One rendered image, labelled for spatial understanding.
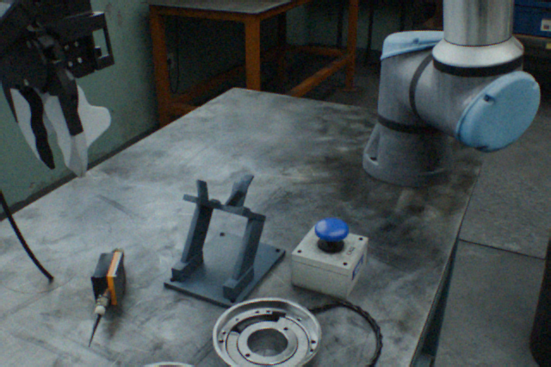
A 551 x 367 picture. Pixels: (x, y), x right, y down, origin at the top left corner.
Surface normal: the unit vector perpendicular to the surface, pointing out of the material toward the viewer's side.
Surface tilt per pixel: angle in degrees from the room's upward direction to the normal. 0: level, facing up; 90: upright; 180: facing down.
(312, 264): 90
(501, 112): 98
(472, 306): 0
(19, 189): 90
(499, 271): 0
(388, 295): 0
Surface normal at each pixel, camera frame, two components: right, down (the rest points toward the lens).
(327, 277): -0.44, 0.42
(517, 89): 0.40, 0.54
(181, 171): 0.00, -0.88
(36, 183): 0.90, 0.20
